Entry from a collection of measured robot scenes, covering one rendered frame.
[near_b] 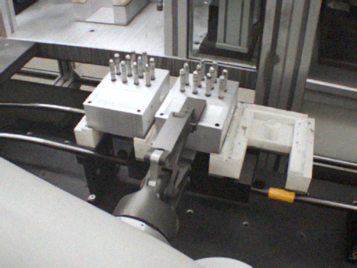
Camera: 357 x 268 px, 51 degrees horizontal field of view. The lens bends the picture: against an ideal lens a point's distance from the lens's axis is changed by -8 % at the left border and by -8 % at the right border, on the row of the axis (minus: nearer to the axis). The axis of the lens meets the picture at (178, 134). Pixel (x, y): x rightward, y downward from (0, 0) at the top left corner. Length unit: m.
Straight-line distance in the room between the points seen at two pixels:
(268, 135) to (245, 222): 0.20
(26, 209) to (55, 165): 0.71
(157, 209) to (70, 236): 0.27
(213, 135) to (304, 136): 0.15
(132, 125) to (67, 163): 0.32
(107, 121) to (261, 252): 0.35
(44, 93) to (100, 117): 0.61
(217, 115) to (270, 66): 0.19
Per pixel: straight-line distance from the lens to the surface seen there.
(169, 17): 0.71
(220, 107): 0.58
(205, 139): 0.56
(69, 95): 1.14
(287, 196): 0.62
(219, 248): 0.71
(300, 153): 0.60
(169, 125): 0.48
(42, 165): 0.89
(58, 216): 0.17
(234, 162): 0.56
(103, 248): 0.17
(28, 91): 1.23
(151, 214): 0.42
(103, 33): 0.85
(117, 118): 0.59
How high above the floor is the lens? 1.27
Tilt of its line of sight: 40 degrees down
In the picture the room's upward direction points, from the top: straight up
